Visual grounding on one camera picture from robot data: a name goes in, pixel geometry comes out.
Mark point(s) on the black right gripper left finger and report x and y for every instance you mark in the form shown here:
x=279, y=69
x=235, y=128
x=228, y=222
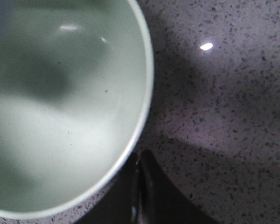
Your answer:
x=120, y=205

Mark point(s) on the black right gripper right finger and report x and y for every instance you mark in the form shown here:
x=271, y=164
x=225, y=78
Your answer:
x=162, y=202

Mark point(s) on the light green bowl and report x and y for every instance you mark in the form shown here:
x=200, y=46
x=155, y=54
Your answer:
x=76, y=81

